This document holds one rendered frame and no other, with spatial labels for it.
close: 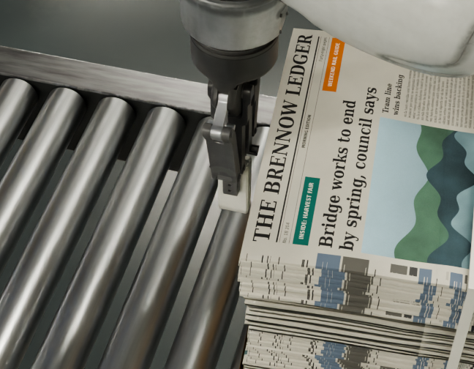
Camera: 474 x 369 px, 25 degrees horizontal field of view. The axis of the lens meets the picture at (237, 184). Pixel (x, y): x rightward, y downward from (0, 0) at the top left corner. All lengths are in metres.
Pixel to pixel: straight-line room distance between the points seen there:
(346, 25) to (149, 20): 1.97
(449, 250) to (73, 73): 0.64
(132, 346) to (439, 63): 0.51
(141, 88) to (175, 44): 1.28
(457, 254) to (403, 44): 0.23
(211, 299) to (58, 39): 1.61
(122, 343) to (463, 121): 0.40
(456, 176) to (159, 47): 1.73
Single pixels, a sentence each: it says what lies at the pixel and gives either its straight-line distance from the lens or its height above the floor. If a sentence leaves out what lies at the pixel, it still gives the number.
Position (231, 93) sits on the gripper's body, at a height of 1.09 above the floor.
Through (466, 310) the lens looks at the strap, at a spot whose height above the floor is 1.00.
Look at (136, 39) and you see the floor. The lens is 2.63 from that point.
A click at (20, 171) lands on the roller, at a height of 0.80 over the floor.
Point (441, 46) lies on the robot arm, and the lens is 0.70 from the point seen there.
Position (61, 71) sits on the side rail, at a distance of 1.37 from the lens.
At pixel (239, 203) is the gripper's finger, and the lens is 1.05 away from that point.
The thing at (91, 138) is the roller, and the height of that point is 0.80.
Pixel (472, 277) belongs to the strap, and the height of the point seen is 1.03.
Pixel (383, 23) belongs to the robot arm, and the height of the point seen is 1.26.
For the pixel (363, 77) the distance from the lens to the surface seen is 1.00.
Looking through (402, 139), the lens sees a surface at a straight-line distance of 0.95.
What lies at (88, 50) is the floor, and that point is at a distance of 2.61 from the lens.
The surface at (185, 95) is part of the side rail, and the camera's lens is 1.32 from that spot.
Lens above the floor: 1.71
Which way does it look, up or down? 49 degrees down
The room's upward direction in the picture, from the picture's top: straight up
